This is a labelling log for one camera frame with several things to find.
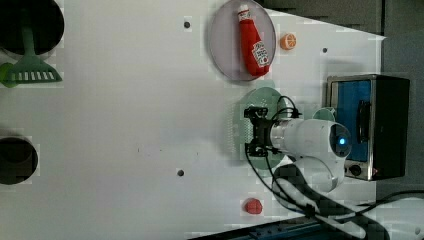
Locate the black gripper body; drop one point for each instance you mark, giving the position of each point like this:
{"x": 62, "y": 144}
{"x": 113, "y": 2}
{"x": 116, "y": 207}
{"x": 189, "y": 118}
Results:
{"x": 261, "y": 143}

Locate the red ketchup bottle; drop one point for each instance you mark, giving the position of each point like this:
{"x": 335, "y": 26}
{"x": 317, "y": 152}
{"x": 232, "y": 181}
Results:
{"x": 254, "y": 52}

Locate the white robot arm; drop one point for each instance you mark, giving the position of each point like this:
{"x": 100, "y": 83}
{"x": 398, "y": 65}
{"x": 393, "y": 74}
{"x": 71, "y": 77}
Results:
{"x": 306, "y": 159}

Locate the black toaster oven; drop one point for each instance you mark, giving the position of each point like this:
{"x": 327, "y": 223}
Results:
{"x": 375, "y": 110}

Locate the black cylinder holder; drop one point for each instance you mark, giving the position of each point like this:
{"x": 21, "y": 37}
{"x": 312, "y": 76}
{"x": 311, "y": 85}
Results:
{"x": 44, "y": 17}
{"x": 18, "y": 160}

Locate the red strawberry toy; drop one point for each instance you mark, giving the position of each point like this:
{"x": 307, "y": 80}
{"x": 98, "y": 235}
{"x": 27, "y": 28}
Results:
{"x": 253, "y": 206}

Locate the mint green strainer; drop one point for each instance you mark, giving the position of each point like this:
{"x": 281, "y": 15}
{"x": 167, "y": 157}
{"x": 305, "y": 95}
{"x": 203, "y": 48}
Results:
{"x": 239, "y": 129}

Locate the orange slice toy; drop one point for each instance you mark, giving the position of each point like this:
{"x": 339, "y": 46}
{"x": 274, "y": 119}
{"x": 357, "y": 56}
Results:
{"x": 288, "y": 41}

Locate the green slotted spatula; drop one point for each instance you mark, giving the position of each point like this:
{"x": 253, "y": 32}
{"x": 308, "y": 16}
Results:
{"x": 29, "y": 69}

